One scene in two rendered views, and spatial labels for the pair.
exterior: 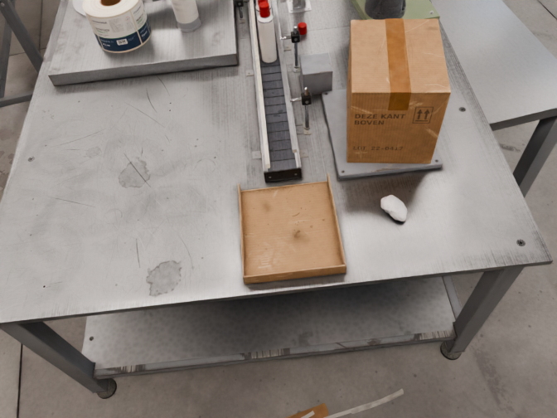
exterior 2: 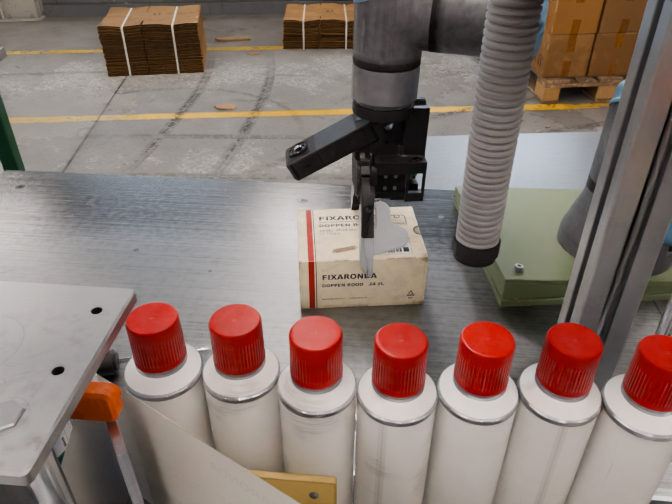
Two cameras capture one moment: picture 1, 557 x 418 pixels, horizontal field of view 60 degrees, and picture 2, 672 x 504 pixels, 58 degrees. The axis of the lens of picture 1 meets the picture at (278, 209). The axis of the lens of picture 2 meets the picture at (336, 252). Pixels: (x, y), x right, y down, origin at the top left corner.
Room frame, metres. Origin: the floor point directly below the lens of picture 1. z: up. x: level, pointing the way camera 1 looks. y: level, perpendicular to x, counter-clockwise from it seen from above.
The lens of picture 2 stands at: (1.95, 0.24, 1.33)
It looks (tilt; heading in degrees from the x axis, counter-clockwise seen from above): 35 degrees down; 275
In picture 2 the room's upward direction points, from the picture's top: straight up
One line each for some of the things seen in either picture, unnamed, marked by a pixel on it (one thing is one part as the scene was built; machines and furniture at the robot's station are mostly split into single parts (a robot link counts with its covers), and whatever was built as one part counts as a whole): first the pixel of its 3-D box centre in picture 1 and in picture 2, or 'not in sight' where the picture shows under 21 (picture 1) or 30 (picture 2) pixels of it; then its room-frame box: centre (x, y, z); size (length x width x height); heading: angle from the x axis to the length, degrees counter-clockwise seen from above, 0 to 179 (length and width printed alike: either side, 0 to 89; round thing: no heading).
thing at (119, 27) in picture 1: (118, 18); not in sight; (1.62, 0.49, 0.95); 0.20 x 0.20 x 0.14
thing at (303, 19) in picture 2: not in sight; (325, 25); (2.42, -4.56, 0.11); 0.65 x 0.54 x 0.22; 6
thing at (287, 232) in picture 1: (288, 226); not in sight; (0.72, -0.02, 0.85); 0.30 x 0.26 x 0.04; 179
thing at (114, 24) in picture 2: not in sight; (156, 39); (3.53, -3.90, 0.16); 0.65 x 0.54 x 0.32; 13
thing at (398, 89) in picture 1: (390, 92); not in sight; (1.03, -0.36, 0.99); 0.30 x 0.24 x 0.27; 170
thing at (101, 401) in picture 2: not in sight; (94, 395); (2.10, 0.02, 1.08); 0.03 x 0.02 x 0.02; 179
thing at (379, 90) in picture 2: not in sight; (384, 81); (1.95, -0.43, 1.10); 0.08 x 0.08 x 0.05
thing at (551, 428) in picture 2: not in sight; (541, 447); (1.83, -0.04, 0.98); 0.05 x 0.05 x 0.20
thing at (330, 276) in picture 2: not in sight; (358, 255); (1.97, -0.42, 0.87); 0.16 x 0.12 x 0.07; 8
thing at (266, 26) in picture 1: (267, 33); not in sight; (1.38, -0.03, 0.98); 0.05 x 0.05 x 0.20
